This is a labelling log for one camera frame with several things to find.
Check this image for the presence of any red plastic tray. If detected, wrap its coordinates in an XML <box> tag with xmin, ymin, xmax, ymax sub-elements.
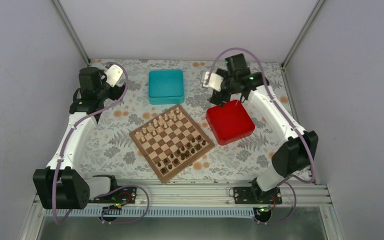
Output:
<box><xmin>205</xmin><ymin>100</ymin><xmax>255</xmax><ymax>146</ymax></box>

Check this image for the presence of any wooden chess board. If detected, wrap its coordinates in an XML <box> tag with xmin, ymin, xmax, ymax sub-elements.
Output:
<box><xmin>129</xmin><ymin>104</ymin><xmax>215</xmax><ymax>184</ymax></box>

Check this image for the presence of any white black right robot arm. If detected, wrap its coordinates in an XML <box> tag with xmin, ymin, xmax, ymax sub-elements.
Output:
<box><xmin>201</xmin><ymin>53</ymin><xmax>319</xmax><ymax>204</ymax></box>

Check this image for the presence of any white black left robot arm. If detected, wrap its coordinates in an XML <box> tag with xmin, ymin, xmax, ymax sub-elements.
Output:
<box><xmin>32</xmin><ymin>63</ymin><xmax>129</xmax><ymax>210</ymax></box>

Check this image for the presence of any floral patterned table mat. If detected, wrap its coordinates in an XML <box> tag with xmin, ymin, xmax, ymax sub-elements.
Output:
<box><xmin>79</xmin><ymin>59</ymin><xmax>279</xmax><ymax>182</ymax></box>

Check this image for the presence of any teal plastic box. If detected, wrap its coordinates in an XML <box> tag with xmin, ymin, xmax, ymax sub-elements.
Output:
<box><xmin>148</xmin><ymin>69</ymin><xmax>185</xmax><ymax>105</ymax></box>

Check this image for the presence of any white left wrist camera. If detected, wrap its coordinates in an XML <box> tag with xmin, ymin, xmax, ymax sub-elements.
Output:
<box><xmin>104</xmin><ymin>64</ymin><xmax>124</xmax><ymax>87</ymax></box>

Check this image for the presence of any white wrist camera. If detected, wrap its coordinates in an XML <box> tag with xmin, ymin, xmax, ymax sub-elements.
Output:
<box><xmin>201</xmin><ymin>71</ymin><xmax>224</xmax><ymax>92</ymax></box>
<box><xmin>104</xmin><ymin>64</ymin><xmax>124</xmax><ymax>87</ymax></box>

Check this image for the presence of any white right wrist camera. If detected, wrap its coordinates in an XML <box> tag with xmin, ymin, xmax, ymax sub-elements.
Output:
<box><xmin>201</xmin><ymin>71</ymin><xmax>224</xmax><ymax>92</ymax></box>

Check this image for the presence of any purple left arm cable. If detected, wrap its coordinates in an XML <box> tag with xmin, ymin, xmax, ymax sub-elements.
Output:
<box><xmin>51</xmin><ymin>62</ymin><xmax>150</xmax><ymax>226</ymax></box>

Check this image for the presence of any left aluminium corner post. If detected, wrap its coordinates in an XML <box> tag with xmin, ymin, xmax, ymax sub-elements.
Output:
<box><xmin>51</xmin><ymin>0</ymin><xmax>91</xmax><ymax>66</ymax></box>

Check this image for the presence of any aluminium corner post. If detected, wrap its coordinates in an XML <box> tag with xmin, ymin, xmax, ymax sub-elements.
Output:
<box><xmin>281</xmin><ymin>0</ymin><xmax>326</xmax><ymax>71</ymax></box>
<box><xmin>51</xmin><ymin>0</ymin><xmax>91</xmax><ymax>66</ymax></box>

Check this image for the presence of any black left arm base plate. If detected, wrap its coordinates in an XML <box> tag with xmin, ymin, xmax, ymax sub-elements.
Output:
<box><xmin>88</xmin><ymin>186</ymin><xmax>137</xmax><ymax>205</ymax></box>

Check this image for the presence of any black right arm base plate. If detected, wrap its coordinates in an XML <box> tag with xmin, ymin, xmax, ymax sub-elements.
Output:
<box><xmin>233</xmin><ymin>186</ymin><xmax>283</xmax><ymax>205</ymax></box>

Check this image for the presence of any right aluminium corner post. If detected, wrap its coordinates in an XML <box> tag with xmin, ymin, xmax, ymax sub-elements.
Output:
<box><xmin>281</xmin><ymin>0</ymin><xmax>326</xmax><ymax>71</ymax></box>

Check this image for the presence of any aluminium front rail frame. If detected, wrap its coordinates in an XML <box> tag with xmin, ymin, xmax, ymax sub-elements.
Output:
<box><xmin>32</xmin><ymin>181</ymin><xmax>333</xmax><ymax>208</ymax></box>

